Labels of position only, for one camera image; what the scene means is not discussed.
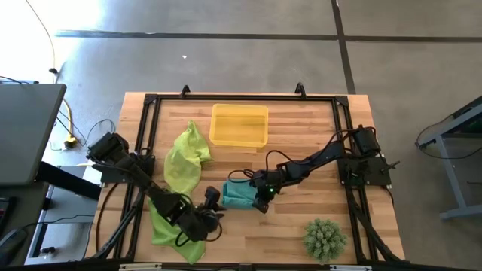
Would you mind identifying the black support beam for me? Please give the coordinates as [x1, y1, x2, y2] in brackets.
[36, 160, 102, 201]

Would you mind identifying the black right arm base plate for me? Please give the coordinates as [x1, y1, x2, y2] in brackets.
[337, 156, 392, 187]

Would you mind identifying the white bracket strip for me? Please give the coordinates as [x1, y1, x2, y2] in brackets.
[119, 263, 163, 271]
[330, 264, 373, 271]

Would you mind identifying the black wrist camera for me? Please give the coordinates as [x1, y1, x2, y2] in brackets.
[204, 187, 222, 208]
[262, 183, 279, 199]

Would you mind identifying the yellow power cable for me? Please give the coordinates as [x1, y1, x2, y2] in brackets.
[24, 0, 82, 150]

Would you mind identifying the yellow translucent plastic basket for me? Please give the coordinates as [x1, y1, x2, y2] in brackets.
[209, 103, 270, 148]

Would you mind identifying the teal microfiber towel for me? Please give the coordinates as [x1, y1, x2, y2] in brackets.
[221, 178, 261, 211]

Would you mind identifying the grey metal table frame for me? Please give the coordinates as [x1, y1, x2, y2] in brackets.
[416, 96, 482, 221]

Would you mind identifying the black aluminium table frame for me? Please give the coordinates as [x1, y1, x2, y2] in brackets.
[84, 83, 406, 264]

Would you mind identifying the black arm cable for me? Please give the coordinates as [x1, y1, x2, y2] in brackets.
[175, 220, 224, 248]
[227, 149, 302, 186]

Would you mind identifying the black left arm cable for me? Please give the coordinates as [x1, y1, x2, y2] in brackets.
[175, 220, 224, 248]

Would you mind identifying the dark grey desk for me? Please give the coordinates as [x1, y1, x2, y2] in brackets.
[0, 181, 50, 266]

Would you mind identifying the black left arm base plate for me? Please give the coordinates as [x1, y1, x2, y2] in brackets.
[100, 152, 156, 184]

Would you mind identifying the white cabinet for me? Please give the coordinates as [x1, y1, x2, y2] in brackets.
[24, 165, 99, 265]

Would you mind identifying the bright green microfiber towel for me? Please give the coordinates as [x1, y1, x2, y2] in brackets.
[147, 195, 207, 266]

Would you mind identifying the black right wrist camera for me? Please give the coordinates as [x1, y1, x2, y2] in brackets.
[262, 183, 279, 199]

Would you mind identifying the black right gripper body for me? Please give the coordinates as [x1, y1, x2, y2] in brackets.
[251, 169, 287, 202]

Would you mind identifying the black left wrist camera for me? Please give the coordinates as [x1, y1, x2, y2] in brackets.
[204, 187, 222, 208]

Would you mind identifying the green artificial ball plant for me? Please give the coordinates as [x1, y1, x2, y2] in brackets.
[303, 218, 349, 265]

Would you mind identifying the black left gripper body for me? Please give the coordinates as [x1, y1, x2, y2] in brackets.
[186, 206, 222, 242]

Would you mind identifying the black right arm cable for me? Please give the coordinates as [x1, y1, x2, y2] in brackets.
[227, 149, 302, 186]

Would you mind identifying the yellow-green microfiber towel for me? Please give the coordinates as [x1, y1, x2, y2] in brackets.
[163, 120, 214, 196]

